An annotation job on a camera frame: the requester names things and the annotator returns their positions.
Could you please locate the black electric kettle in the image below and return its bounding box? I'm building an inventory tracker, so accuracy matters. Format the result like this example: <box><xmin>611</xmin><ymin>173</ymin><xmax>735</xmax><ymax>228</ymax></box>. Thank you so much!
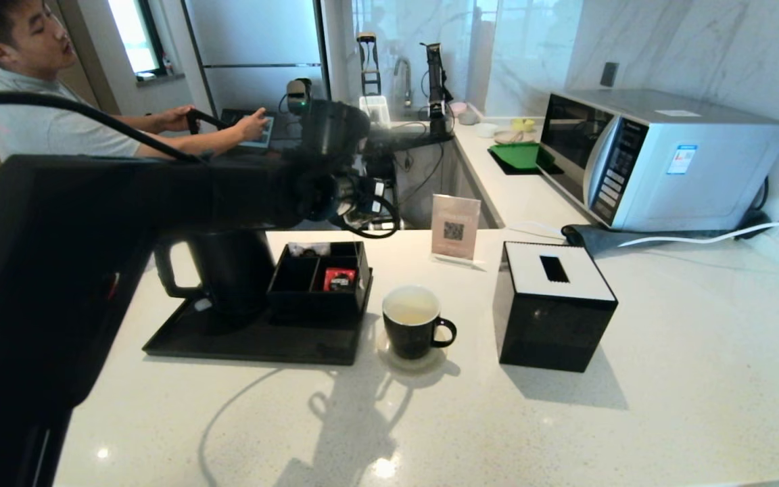
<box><xmin>154</xmin><ymin>229</ymin><xmax>275</xmax><ymax>325</ymax></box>

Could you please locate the black equipment stand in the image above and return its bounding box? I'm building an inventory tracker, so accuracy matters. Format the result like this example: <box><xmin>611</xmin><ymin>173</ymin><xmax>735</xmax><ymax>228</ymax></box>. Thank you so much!
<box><xmin>362</xmin><ymin>129</ymin><xmax>458</xmax><ymax>231</ymax></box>

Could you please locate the red sachet packet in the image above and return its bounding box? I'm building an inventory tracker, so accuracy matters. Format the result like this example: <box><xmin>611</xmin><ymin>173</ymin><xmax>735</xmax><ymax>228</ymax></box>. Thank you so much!
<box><xmin>324</xmin><ymin>268</ymin><xmax>358</xmax><ymax>293</ymax></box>

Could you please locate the acrylic QR code sign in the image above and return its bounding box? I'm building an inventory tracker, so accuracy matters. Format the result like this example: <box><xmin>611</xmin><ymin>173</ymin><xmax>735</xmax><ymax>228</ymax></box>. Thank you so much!
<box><xmin>430</xmin><ymin>194</ymin><xmax>483</xmax><ymax>265</ymax></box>

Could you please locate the open laptop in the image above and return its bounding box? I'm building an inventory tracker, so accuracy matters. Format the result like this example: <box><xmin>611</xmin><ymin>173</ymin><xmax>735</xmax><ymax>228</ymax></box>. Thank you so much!
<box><xmin>237</xmin><ymin>115</ymin><xmax>275</xmax><ymax>149</ymax></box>

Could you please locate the chrome faucet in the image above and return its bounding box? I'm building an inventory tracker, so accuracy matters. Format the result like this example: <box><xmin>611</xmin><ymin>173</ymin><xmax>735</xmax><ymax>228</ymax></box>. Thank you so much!
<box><xmin>394</xmin><ymin>57</ymin><xmax>415</xmax><ymax>110</ymax></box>

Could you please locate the black compartment organizer box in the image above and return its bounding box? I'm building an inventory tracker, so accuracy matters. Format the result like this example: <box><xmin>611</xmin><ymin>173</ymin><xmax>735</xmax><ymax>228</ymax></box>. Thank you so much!
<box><xmin>268</xmin><ymin>241</ymin><xmax>371</xmax><ymax>322</ymax></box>

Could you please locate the black ladder rack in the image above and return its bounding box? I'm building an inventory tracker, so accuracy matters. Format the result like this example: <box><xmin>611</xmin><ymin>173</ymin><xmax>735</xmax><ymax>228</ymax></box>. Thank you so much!
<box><xmin>357</xmin><ymin>31</ymin><xmax>383</xmax><ymax>97</ymax></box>

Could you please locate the black mug white inside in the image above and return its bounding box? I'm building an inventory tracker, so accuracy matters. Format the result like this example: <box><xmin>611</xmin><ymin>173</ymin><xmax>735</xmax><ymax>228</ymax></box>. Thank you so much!
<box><xmin>383</xmin><ymin>285</ymin><xmax>458</xmax><ymax>361</ymax></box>

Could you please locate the green cutting board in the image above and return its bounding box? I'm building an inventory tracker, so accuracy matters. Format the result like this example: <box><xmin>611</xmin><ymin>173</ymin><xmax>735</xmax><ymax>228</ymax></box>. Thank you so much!
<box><xmin>489</xmin><ymin>142</ymin><xmax>557</xmax><ymax>170</ymax></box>

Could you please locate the black flat tray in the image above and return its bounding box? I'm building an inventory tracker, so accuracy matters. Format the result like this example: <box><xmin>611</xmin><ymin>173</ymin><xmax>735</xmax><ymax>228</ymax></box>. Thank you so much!
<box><xmin>488</xmin><ymin>148</ymin><xmax>564</xmax><ymax>177</ymax></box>

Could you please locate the black serving tray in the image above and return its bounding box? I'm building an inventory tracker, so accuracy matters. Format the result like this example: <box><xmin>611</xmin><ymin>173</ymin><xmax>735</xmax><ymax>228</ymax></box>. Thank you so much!
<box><xmin>143</xmin><ymin>267</ymin><xmax>373</xmax><ymax>367</ymax></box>

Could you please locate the grey refrigerator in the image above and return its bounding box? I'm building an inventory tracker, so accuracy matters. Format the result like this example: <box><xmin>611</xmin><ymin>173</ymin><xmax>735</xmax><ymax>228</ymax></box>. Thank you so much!
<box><xmin>183</xmin><ymin>0</ymin><xmax>347</xmax><ymax>231</ymax></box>

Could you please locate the beige coaster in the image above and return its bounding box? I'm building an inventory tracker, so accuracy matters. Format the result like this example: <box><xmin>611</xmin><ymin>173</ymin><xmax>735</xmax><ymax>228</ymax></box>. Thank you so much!
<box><xmin>377</xmin><ymin>330</ymin><xmax>448</xmax><ymax>373</ymax></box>

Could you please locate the black tissue box white lid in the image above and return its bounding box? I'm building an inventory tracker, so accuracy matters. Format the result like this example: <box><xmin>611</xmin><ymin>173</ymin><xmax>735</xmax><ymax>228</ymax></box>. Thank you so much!
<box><xmin>492</xmin><ymin>241</ymin><xmax>619</xmax><ymax>373</ymax></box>

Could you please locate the window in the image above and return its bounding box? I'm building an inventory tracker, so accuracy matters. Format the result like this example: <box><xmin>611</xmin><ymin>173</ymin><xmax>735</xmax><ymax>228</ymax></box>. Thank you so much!
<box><xmin>107</xmin><ymin>0</ymin><xmax>167</xmax><ymax>79</ymax></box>

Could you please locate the person in grey t-shirt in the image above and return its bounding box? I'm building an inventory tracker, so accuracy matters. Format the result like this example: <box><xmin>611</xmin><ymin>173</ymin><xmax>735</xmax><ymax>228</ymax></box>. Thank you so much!
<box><xmin>0</xmin><ymin>0</ymin><xmax>270</xmax><ymax>162</ymax></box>

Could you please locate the silver microwave oven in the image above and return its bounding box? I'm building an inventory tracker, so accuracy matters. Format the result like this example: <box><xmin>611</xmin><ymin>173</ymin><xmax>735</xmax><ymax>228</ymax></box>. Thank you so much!
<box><xmin>537</xmin><ymin>89</ymin><xmax>779</xmax><ymax>233</ymax></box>

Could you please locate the black left camera cable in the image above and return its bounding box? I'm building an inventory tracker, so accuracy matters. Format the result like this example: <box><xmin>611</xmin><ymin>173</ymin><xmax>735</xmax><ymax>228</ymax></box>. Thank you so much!
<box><xmin>327</xmin><ymin>177</ymin><xmax>402</xmax><ymax>239</ymax></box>

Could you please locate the white cable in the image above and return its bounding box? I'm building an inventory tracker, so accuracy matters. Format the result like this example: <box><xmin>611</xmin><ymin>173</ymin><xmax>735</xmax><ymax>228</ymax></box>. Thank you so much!
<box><xmin>618</xmin><ymin>214</ymin><xmax>779</xmax><ymax>248</ymax></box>

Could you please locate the black power cable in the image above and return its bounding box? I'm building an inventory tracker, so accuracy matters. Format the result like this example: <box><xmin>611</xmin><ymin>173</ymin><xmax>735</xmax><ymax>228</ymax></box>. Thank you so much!
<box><xmin>734</xmin><ymin>177</ymin><xmax>779</xmax><ymax>234</ymax></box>

